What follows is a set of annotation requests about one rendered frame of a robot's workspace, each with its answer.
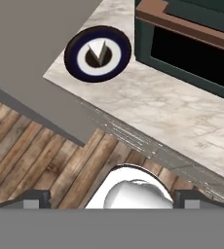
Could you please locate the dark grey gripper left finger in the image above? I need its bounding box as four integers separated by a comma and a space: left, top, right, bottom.
0, 189, 52, 210

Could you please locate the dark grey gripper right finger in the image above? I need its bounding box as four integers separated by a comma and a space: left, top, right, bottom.
173, 189, 224, 210

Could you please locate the dark blue and white plate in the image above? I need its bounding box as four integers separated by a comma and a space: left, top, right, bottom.
63, 25, 132, 84

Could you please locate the dark green toaster oven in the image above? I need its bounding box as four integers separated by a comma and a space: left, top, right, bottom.
133, 0, 224, 105

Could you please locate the white round object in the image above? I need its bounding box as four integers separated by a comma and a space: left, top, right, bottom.
84, 163, 175, 210

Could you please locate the grey cabinet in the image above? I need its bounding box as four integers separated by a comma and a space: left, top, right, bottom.
0, 0, 103, 148

